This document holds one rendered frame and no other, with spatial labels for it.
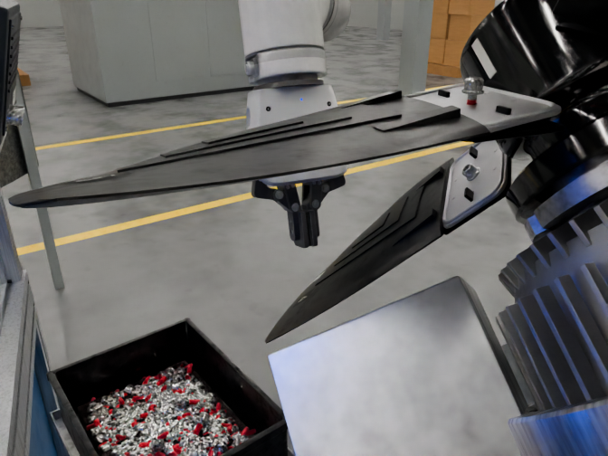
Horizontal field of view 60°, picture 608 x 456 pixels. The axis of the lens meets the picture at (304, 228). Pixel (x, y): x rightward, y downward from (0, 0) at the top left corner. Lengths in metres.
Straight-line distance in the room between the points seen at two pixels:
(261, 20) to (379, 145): 0.32
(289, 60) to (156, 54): 6.06
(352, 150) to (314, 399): 0.20
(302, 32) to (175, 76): 6.16
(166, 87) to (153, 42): 0.52
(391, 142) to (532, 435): 0.17
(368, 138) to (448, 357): 0.16
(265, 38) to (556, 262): 0.35
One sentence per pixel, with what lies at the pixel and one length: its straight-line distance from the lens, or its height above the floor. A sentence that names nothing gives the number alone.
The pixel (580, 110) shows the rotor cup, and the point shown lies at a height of 1.18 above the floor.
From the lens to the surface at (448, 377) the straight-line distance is 0.35.
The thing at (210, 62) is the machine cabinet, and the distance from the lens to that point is 6.86.
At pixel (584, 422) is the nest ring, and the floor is 1.07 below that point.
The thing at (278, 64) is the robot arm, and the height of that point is 1.18.
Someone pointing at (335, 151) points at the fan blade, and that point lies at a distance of 0.24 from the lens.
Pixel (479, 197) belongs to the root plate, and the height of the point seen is 1.11.
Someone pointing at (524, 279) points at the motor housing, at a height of 1.09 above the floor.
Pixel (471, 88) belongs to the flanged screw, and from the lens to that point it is 0.35.
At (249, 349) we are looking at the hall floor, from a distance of 2.06.
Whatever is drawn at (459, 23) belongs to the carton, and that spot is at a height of 0.74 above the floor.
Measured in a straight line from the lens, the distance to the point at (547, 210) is 0.35.
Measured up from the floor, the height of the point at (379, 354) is 1.03.
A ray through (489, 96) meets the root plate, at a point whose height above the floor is 1.19.
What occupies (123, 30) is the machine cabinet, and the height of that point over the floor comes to 0.81.
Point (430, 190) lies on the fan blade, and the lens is 0.49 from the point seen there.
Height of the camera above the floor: 1.25
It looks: 25 degrees down
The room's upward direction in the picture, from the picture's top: straight up
